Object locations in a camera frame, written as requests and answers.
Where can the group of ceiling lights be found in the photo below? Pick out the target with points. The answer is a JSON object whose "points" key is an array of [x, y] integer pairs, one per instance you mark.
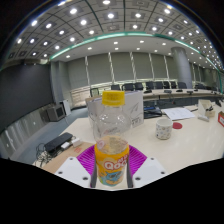
{"points": [[110, 15]]}

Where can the small white oblong box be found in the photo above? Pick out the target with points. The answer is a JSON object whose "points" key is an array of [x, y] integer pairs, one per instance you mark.
{"points": [[203, 118]]}

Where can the white dotted mug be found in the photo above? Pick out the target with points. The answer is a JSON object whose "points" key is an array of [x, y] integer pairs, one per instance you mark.
{"points": [[164, 129]]}

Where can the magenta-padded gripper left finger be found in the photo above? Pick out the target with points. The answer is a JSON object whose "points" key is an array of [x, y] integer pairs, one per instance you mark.
{"points": [[75, 170]]}

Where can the grey boxy monitor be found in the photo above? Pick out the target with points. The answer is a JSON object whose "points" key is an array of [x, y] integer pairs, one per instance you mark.
{"points": [[56, 112]]}

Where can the white printed paper sheet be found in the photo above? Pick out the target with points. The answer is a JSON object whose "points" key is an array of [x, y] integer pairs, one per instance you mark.
{"points": [[178, 113]]}

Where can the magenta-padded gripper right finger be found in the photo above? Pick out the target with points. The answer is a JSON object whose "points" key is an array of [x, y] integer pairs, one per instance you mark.
{"points": [[146, 168]]}

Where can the row of black office chairs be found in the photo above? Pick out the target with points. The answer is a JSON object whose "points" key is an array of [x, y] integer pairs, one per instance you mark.
{"points": [[138, 86]]}

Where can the yellow-capped drink bottle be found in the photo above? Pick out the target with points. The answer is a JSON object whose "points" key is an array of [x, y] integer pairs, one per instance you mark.
{"points": [[111, 160]]}

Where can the long curved conference desk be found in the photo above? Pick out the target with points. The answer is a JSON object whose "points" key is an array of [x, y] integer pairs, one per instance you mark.
{"points": [[186, 94]]}

